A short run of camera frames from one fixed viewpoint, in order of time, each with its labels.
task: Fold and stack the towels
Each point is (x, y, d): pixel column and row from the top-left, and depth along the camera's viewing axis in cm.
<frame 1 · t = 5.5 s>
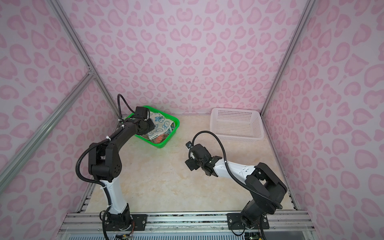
left hand: (155, 124, 97), fingers open
right hand: (192, 155, 87), fingers open
white plastic basket: (235, 125, 116), on the table
blue bunny towel: (162, 126, 106), point 8 cm above the table
red brown towel: (160, 138, 100), point 7 cm above the table

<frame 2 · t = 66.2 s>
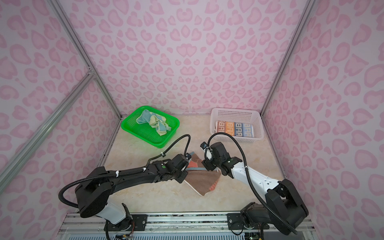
left hand: (186, 173, 84), fingers closed
right hand: (207, 155, 86), fingers open
red brown towel: (202, 180, 86), point 4 cm above the table
orange blue patterned towel: (234, 128, 109), point 4 cm above the table
light green towel: (155, 120, 111), point 6 cm above the table
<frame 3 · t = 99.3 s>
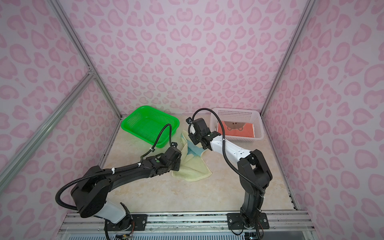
left hand: (180, 161, 87), fingers open
right hand: (193, 130, 90), fingers open
red brown towel: (236, 129, 106), point 6 cm above the table
light green towel: (193, 166, 95), on the table
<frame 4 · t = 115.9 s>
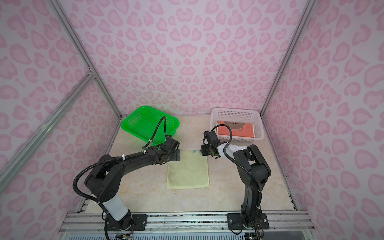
left hand: (175, 153, 93), fingers open
right hand: (201, 148, 98), fingers open
